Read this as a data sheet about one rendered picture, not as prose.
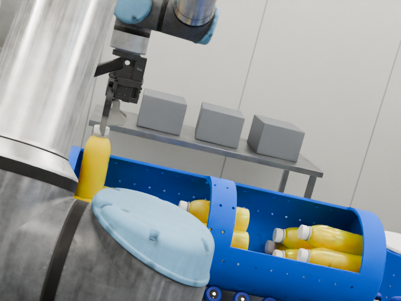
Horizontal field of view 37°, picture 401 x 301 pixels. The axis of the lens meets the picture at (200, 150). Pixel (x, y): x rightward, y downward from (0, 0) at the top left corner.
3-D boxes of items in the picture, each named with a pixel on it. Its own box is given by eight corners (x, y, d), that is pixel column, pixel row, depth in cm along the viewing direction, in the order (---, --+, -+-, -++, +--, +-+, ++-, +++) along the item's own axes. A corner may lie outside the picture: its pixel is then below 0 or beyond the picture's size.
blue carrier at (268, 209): (361, 337, 157) (400, 240, 149) (22, 273, 144) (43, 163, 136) (331, 280, 184) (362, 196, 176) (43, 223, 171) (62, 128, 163)
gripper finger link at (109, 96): (108, 117, 145) (116, 81, 145) (101, 115, 145) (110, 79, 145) (108, 117, 149) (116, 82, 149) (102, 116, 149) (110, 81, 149)
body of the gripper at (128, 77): (136, 107, 147) (147, 58, 145) (101, 98, 146) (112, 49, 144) (136, 103, 154) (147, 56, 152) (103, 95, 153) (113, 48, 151)
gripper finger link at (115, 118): (121, 140, 147) (129, 103, 147) (97, 135, 146) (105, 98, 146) (121, 140, 150) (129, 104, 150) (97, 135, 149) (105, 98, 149)
